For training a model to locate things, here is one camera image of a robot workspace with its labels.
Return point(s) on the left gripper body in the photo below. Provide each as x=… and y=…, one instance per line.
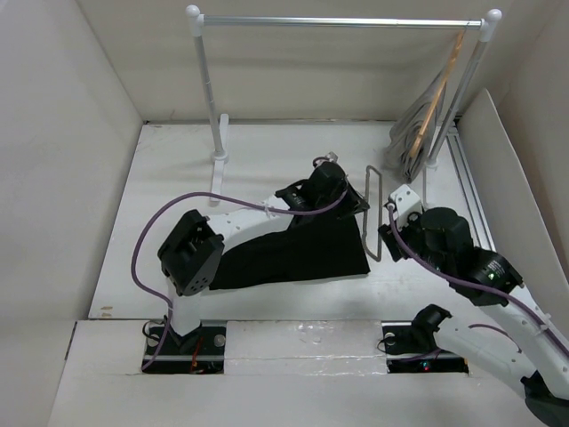
x=348, y=206

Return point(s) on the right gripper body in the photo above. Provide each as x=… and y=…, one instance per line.
x=412, y=234

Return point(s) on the black trousers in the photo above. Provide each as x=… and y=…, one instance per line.
x=262, y=247

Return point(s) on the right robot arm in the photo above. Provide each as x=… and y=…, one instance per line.
x=535, y=364

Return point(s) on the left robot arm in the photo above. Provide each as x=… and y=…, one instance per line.
x=191, y=253

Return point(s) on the wooden hanger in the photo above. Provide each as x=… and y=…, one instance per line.
x=450, y=64

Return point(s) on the grey hanging trousers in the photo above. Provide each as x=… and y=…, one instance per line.
x=412, y=134

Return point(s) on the silver clothes rack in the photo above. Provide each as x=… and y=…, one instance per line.
x=310, y=60

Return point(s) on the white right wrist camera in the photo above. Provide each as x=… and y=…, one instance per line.
x=406, y=202

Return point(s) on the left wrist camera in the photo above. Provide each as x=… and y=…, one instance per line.
x=329, y=157

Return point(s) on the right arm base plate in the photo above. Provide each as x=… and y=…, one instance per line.
x=405, y=355

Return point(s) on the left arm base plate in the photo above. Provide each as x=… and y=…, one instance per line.
x=202, y=352

